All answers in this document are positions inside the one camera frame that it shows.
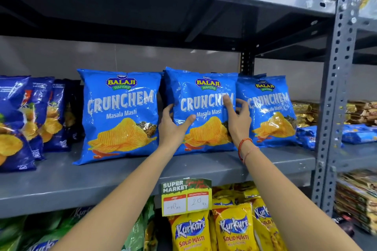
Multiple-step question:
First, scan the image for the person's left forearm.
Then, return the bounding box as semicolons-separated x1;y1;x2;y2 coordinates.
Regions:
51;141;179;251

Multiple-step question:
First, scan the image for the person's right hand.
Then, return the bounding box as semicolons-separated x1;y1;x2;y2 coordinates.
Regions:
223;94;253;143

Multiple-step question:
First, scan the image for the yellow green price tag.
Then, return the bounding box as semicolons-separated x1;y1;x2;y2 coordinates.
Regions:
161;178;213;217

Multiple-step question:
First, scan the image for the row of green snack packets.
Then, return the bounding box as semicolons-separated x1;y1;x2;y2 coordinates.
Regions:
0;196;156;251

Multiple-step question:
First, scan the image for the row of yellow snack packets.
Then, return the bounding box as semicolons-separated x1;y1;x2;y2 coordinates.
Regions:
168;181;287;251

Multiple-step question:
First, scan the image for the stack of gold packets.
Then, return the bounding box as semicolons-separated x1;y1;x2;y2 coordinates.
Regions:
292;100;377;128

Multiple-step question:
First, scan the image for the person's right forearm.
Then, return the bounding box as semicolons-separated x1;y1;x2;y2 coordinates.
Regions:
239;138;363;251

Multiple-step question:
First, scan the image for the pink thread bracelet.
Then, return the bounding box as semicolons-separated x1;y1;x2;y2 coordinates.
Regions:
243;146;260;165

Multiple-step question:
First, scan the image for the grey metal side rack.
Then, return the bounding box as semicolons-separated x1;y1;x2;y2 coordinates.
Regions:
322;0;377;251

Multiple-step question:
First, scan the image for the red thread bracelet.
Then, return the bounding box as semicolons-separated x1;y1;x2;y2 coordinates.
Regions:
238;138;254;162

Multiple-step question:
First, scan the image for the grey metal shelving rack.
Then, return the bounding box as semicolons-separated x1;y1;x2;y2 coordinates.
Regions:
0;0;359;219

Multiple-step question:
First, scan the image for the person's left hand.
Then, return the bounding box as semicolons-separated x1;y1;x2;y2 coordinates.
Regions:
158;103;197;150

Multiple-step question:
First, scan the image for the stack of yellow striped packets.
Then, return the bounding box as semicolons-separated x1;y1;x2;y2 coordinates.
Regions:
335;170;377;235

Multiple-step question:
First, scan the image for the pile of flat blue packets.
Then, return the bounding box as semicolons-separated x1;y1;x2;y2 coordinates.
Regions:
296;124;377;151

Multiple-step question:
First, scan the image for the dark blue chips bag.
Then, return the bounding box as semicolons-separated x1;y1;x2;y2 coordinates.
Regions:
41;79;68;153
0;75;37;173
63;78;85;143
20;76;55;161

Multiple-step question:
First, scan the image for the light blue chips bag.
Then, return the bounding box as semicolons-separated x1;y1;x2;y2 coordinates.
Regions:
163;67;239;156
236;73;298;148
73;69;162;166

